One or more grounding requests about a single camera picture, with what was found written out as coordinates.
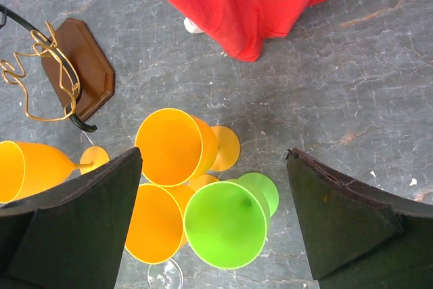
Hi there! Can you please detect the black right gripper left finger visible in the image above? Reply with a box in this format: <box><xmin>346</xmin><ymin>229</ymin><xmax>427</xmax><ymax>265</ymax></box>
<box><xmin>1</xmin><ymin>148</ymin><xmax>142</xmax><ymax>288</ymax></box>

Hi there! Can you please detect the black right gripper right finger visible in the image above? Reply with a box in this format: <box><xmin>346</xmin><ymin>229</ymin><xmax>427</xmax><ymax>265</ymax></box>
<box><xmin>286</xmin><ymin>148</ymin><xmax>432</xmax><ymax>288</ymax></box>

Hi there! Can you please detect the green plastic goblet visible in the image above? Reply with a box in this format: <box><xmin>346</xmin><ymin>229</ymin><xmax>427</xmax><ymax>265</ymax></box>
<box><xmin>183</xmin><ymin>172</ymin><xmax>279</xmax><ymax>269</ymax></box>

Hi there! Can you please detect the orange plastic goblet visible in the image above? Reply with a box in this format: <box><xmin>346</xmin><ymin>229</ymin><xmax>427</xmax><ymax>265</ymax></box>
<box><xmin>135</xmin><ymin>108</ymin><xmax>241</xmax><ymax>187</ymax></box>
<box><xmin>1</xmin><ymin>140</ymin><xmax>110</xmax><ymax>204</ymax></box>
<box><xmin>125</xmin><ymin>174</ymin><xmax>219</xmax><ymax>265</ymax></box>

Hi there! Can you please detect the gold wire wine glass rack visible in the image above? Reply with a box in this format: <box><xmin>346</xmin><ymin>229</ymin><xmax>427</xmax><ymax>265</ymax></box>
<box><xmin>1</xmin><ymin>5</ymin><xmax>115</xmax><ymax>133</ymax></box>

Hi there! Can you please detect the clear wine glass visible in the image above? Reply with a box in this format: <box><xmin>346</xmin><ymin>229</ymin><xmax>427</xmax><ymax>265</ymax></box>
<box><xmin>147</xmin><ymin>259</ymin><xmax>184</xmax><ymax>289</ymax></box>

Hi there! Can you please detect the white stand foot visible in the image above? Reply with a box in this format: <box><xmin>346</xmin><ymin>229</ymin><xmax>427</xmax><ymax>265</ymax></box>
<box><xmin>183</xmin><ymin>18</ymin><xmax>204</xmax><ymax>34</ymax></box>

